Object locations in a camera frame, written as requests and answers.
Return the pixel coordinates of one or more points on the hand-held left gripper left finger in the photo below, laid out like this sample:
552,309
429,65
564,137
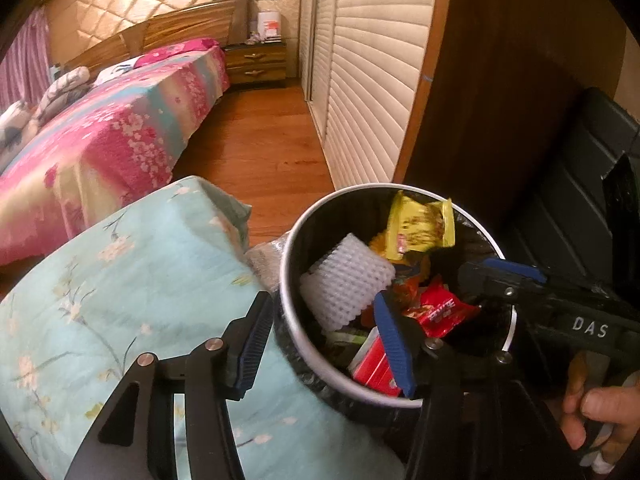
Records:
250,345

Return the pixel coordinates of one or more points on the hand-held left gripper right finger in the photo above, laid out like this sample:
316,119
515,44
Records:
395,345

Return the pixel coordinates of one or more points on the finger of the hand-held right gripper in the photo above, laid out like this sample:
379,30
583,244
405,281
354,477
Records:
515,271

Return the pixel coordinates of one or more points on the red and white box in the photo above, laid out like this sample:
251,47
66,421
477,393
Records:
372,365

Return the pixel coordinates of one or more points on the round white-rimmed trash bin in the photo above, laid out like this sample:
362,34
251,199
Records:
287,305

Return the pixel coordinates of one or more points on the red snack wrapper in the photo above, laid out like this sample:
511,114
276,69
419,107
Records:
440,310

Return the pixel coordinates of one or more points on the orange snack wrapper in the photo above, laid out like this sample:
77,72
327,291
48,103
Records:
407,287

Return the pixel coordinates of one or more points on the white foam fruit net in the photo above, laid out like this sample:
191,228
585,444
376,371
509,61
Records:
345,280

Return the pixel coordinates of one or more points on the yellow snack wrapper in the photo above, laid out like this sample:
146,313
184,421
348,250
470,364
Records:
415,225

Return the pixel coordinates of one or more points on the person's right hand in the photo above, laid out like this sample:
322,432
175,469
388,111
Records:
610,405

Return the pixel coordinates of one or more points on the black ribbed hard case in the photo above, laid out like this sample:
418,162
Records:
565,185

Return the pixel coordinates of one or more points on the teal floral tablecloth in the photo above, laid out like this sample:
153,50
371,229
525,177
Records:
125,285

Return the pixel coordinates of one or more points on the dark wooden cabinet panel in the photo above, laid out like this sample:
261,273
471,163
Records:
510,60

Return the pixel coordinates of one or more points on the pink floral bed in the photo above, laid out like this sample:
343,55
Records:
100,150

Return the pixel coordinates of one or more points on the louvered sliding wardrobe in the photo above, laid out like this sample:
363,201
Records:
370,70

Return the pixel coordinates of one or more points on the wooden nightstand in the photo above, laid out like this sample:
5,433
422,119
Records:
255,65

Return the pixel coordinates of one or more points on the pink pillow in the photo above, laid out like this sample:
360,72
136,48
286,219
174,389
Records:
175,52

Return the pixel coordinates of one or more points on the white pillow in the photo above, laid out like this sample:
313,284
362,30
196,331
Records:
117,71

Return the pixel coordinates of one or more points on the folded grey-patterned quilt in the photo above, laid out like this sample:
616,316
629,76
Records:
65,90

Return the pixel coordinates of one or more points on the folded heart-print quilt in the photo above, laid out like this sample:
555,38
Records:
17,130

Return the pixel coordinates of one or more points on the white paper bag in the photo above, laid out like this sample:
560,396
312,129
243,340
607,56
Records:
268,26

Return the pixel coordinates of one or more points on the wooden headboard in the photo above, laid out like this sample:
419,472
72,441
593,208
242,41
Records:
165,25

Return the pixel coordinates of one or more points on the pink curtain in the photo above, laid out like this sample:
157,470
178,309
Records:
25,60

